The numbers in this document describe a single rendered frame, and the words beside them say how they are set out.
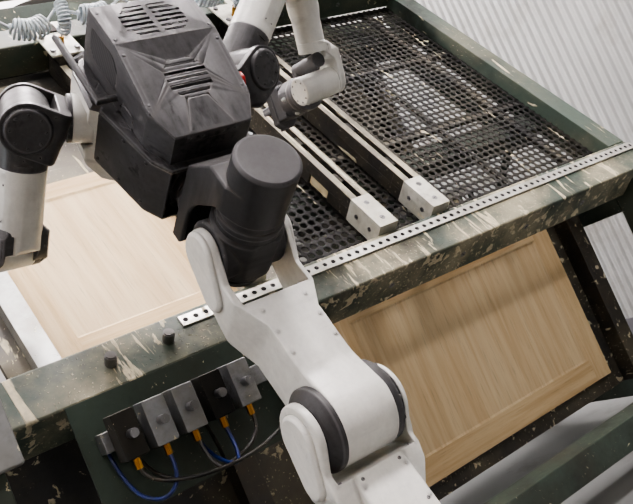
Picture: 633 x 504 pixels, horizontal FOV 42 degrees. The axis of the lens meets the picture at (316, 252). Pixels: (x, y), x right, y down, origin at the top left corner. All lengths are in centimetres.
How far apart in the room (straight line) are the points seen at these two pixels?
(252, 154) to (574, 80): 330
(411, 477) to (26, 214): 82
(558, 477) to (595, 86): 253
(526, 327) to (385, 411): 132
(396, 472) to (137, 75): 77
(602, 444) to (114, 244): 138
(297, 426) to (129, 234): 91
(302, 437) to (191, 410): 38
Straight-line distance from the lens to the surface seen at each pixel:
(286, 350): 132
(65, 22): 254
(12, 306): 185
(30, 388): 169
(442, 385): 234
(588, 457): 236
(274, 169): 127
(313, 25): 191
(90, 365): 172
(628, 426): 248
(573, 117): 289
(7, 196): 158
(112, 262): 197
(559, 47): 448
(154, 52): 146
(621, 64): 428
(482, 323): 247
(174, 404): 161
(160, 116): 139
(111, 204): 213
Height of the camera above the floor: 78
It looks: 4 degrees up
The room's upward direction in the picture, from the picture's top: 23 degrees counter-clockwise
